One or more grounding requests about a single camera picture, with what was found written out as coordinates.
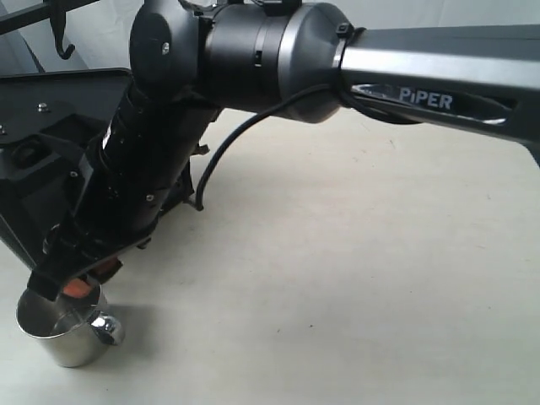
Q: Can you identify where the stainless steel mug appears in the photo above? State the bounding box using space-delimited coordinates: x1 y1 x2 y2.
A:
16 279 125 368

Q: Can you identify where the black metal shelf rack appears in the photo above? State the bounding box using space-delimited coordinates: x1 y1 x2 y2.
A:
0 0 136 275

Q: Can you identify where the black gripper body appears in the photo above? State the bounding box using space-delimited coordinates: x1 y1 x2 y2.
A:
28 185 160 301

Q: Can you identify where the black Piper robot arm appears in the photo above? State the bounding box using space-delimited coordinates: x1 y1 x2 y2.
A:
28 1 539 300

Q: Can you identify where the black metal hook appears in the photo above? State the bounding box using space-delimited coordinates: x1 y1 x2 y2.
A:
50 2 75 60

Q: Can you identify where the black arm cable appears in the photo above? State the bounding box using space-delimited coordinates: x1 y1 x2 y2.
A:
187 82 351 212

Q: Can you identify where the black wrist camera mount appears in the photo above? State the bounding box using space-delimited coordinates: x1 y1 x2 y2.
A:
0 69 132 271

